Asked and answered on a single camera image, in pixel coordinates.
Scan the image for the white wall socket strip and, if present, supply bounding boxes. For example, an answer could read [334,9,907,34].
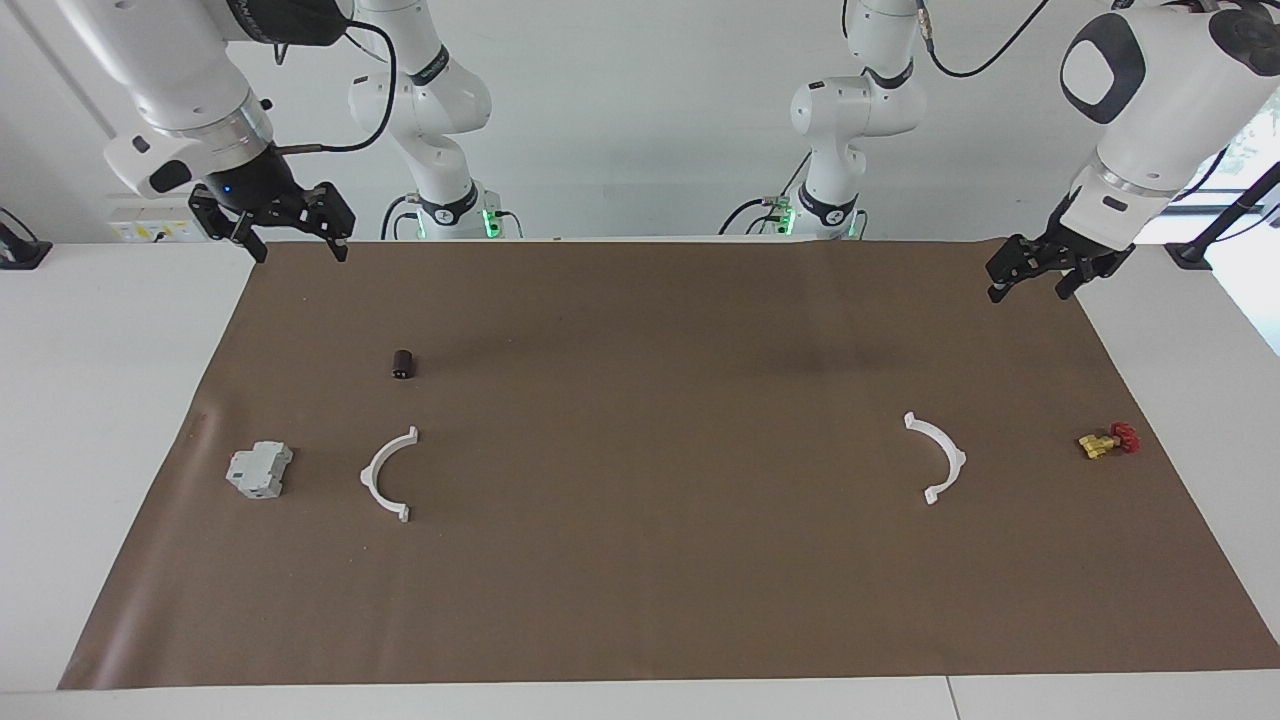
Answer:
[108,207,197,243]

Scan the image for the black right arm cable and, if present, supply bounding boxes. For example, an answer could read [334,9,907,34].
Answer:
[275,18,399,157]

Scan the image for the white half-ring pipe clamp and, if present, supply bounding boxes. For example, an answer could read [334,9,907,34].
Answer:
[359,426,420,523]
[903,411,968,505]

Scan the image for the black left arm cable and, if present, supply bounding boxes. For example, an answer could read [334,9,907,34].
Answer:
[915,0,1053,79]

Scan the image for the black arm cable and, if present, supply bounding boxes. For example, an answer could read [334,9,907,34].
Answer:
[915,0,1053,79]
[275,18,399,157]

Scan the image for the black right base cable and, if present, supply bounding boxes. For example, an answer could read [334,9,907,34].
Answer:
[379,193,421,241]

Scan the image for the small black table mount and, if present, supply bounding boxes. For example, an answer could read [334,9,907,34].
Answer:
[0,207,53,271]

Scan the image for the grey circuit breaker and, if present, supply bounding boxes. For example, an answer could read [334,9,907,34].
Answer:
[225,441,295,501]

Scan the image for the brown paper table mat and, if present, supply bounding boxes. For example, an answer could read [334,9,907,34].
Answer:
[58,238,1280,691]

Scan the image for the black left base cable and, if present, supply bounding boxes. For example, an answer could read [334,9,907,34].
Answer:
[718,150,813,238]

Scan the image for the brass valve red handle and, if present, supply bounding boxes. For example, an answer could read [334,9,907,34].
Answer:
[1077,421,1142,461]

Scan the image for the black clamp stand with rod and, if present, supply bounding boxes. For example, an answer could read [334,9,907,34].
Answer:
[1165,160,1280,272]

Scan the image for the black base cable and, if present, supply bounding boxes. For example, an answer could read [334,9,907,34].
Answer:
[379,193,421,241]
[718,150,813,238]

